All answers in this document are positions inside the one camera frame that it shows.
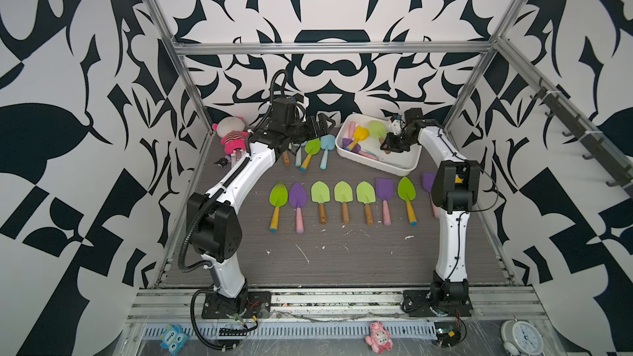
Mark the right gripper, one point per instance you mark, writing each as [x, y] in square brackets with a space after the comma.
[390, 145]

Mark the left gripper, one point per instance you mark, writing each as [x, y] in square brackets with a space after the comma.
[308, 124]

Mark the light blue toy shovel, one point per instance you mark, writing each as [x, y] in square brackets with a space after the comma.
[328, 143]

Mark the yellow toy scoop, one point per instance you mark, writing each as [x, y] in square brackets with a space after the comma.
[360, 134]

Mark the light blue round shovel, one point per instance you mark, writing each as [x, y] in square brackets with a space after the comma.
[298, 155]

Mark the green shovel orange handle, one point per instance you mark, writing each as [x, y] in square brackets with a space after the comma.
[286, 158]

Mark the purple pointed shovel pink handle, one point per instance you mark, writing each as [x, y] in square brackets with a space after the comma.
[428, 179]

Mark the green pointed shovel yellow handle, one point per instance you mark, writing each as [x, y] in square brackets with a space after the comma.
[406, 191]

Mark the purple square shovel pink handle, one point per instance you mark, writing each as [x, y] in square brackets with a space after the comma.
[385, 191]

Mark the purple round shovel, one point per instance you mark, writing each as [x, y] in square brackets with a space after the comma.
[298, 198]

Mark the light green shovel wooden handle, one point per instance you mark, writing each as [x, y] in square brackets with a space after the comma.
[366, 195]

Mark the bright green shovel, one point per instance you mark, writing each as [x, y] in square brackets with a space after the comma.
[278, 199]

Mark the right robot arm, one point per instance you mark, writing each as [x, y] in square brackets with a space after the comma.
[454, 192]

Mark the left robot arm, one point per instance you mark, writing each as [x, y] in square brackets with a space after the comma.
[213, 233]

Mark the white storage box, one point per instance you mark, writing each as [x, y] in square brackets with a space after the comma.
[398, 164]

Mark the pink white plush doll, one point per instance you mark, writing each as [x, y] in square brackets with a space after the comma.
[233, 134]

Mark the green circuit board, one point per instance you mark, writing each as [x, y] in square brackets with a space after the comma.
[448, 335]

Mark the pink bear toy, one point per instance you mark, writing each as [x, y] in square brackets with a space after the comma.
[379, 339]

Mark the white alarm clock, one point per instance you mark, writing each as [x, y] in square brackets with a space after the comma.
[521, 338]

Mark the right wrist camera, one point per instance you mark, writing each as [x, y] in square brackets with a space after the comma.
[396, 125]

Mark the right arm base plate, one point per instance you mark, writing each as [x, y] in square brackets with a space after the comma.
[425, 303]

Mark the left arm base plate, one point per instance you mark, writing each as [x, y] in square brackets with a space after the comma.
[247, 304]

